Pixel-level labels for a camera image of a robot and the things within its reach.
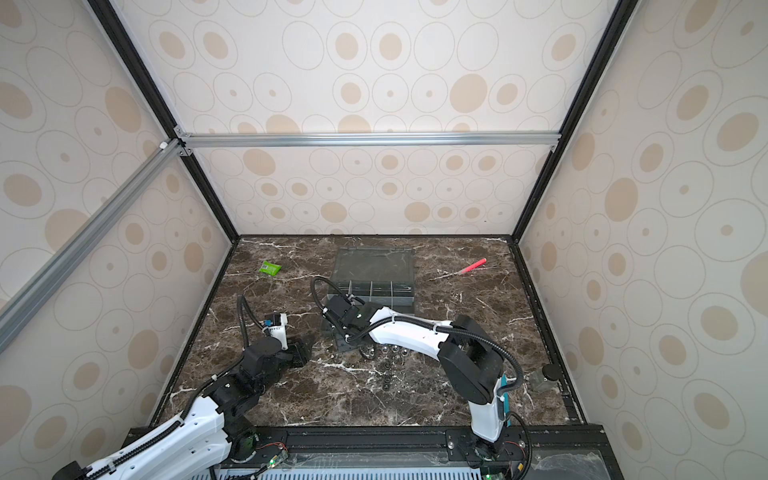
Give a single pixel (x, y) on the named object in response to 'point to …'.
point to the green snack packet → (270, 268)
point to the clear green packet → (538, 383)
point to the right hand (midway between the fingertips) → (347, 340)
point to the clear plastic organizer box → (372, 275)
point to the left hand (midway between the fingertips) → (315, 334)
